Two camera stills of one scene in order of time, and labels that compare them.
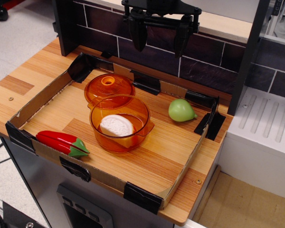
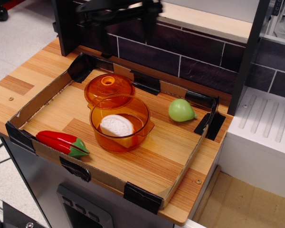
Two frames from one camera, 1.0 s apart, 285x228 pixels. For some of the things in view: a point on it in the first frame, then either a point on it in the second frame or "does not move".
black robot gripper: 168,12 to 99,13
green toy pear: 181,110 does not move
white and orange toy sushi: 119,128 does not move
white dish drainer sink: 258,147 does not move
